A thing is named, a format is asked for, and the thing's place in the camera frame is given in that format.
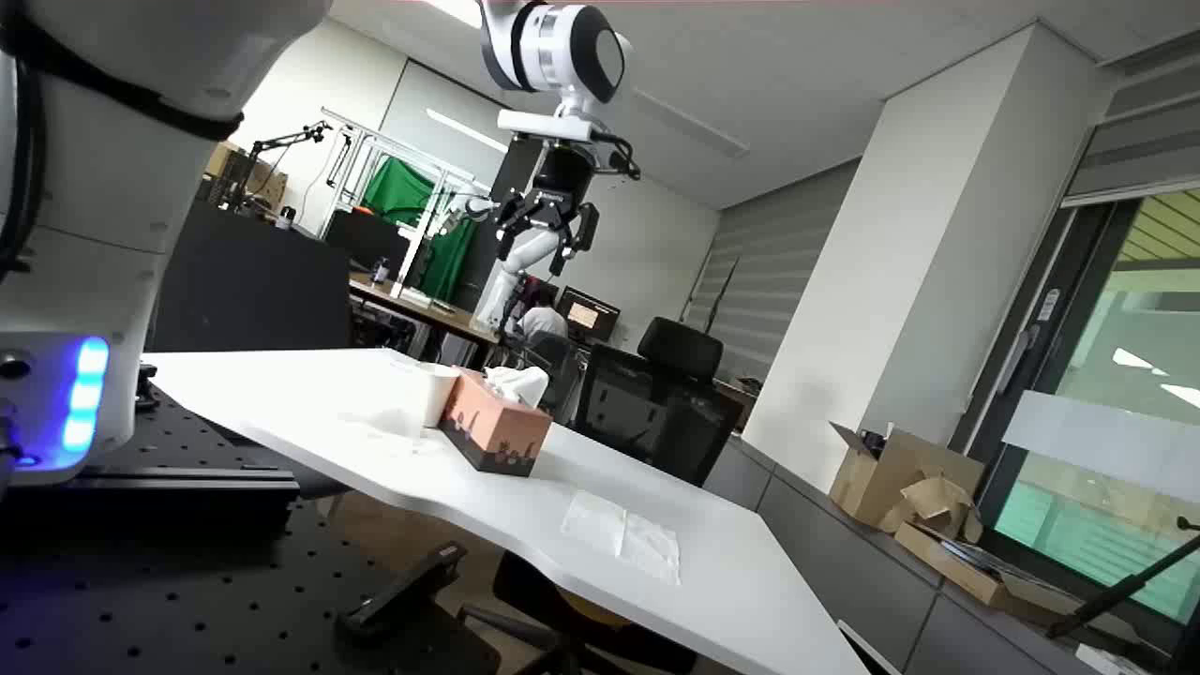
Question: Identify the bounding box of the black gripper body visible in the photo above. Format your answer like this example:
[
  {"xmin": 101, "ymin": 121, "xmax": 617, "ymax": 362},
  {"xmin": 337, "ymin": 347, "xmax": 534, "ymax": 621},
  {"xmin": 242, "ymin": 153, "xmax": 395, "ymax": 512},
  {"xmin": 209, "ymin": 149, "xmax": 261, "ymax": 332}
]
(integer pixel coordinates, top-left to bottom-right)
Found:
[{"xmin": 520, "ymin": 129, "xmax": 644, "ymax": 209}]

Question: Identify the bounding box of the white tissue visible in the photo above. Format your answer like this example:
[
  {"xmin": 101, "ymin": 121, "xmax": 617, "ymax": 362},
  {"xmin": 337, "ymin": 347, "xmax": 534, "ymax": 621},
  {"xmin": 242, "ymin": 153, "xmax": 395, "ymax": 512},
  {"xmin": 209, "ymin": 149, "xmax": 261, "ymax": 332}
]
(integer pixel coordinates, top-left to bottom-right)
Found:
[{"xmin": 485, "ymin": 359, "xmax": 556, "ymax": 411}]

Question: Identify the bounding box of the orange printed tissue box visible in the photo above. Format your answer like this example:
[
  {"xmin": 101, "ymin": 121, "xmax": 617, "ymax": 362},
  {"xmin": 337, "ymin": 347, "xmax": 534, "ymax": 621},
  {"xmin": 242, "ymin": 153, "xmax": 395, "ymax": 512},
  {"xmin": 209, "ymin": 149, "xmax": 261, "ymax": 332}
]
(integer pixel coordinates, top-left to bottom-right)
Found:
[{"xmin": 434, "ymin": 369, "xmax": 556, "ymax": 479}]

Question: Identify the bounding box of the open cardboard box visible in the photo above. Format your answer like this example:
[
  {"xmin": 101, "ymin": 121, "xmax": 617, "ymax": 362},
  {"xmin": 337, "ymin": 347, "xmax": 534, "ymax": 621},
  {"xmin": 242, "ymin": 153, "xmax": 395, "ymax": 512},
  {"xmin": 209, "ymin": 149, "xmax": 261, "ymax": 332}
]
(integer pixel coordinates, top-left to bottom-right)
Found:
[{"xmin": 826, "ymin": 421, "xmax": 989, "ymax": 542}]

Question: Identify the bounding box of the flat cardboard box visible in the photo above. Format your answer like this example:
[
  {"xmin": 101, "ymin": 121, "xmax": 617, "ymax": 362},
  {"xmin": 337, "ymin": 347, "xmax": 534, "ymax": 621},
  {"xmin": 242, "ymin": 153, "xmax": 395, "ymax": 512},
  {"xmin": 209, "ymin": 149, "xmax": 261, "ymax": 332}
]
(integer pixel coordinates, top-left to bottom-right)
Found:
[{"xmin": 890, "ymin": 512, "xmax": 1064, "ymax": 624}]

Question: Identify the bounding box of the green cloth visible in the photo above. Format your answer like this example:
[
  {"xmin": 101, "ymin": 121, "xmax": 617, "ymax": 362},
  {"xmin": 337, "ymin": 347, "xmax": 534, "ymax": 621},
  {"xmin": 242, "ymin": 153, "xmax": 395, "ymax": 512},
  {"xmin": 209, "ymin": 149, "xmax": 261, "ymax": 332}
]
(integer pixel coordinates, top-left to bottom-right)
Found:
[
  {"xmin": 359, "ymin": 153, "xmax": 440, "ymax": 233},
  {"xmin": 411, "ymin": 209, "xmax": 479, "ymax": 302}
]

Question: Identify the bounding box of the wooden desk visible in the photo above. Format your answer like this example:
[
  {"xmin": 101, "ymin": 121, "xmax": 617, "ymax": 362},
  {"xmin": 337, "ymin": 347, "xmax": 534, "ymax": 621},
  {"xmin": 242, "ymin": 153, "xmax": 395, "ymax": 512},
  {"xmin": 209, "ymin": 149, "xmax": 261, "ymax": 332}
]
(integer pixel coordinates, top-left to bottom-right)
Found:
[{"xmin": 344, "ymin": 274, "xmax": 506, "ymax": 366}]

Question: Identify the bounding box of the black office chair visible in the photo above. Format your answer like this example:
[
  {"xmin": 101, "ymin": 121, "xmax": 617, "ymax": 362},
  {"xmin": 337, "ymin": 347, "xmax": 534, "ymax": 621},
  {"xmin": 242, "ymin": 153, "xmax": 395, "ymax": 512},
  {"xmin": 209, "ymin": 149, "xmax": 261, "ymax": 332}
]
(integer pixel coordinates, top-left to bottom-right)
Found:
[
  {"xmin": 574, "ymin": 344, "xmax": 744, "ymax": 488},
  {"xmin": 635, "ymin": 313, "xmax": 729, "ymax": 386}
]

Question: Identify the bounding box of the white paper cup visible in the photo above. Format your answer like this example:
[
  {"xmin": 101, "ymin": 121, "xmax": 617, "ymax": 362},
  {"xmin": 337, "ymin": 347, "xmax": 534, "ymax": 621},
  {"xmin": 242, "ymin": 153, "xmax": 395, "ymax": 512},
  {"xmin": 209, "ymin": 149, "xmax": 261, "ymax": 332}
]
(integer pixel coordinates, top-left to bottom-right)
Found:
[{"xmin": 417, "ymin": 359, "xmax": 461, "ymax": 432}]

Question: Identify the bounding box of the black partition panel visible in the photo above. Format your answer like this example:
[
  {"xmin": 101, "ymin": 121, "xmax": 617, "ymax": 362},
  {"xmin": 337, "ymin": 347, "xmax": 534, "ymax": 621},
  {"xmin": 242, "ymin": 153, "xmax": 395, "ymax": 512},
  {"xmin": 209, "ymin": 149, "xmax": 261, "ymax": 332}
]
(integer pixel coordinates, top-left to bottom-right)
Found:
[{"xmin": 145, "ymin": 182, "xmax": 356, "ymax": 356}]

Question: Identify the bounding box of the clear plastic bag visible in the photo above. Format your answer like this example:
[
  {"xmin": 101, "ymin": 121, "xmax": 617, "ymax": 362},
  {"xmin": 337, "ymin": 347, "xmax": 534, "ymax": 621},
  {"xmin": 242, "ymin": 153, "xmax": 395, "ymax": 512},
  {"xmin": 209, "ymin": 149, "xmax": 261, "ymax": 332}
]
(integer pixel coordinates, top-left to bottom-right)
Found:
[{"xmin": 559, "ymin": 488, "xmax": 686, "ymax": 587}]

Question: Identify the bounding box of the grey low cabinet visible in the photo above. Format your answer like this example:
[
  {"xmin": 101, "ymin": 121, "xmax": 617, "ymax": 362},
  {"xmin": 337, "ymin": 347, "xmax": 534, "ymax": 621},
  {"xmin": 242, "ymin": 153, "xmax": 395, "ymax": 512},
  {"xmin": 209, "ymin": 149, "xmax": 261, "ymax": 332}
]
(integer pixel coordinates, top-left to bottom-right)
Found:
[{"xmin": 700, "ymin": 432, "xmax": 1129, "ymax": 675}]

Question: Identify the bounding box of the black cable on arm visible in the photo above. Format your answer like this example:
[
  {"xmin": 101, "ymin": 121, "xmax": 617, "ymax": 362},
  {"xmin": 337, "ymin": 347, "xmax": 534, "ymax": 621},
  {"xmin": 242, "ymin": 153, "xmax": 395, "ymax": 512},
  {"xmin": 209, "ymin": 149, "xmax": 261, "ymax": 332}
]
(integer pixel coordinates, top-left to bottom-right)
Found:
[{"xmin": 0, "ymin": 23, "xmax": 242, "ymax": 281}]

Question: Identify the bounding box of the black camera tripod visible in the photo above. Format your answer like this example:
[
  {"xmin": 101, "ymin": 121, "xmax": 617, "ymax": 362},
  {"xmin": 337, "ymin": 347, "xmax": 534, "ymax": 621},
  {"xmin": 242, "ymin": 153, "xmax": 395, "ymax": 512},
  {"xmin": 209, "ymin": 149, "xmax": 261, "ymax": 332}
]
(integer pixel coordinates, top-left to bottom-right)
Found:
[{"xmin": 1045, "ymin": 512, "xmax": 1200, "ymax": 646}]

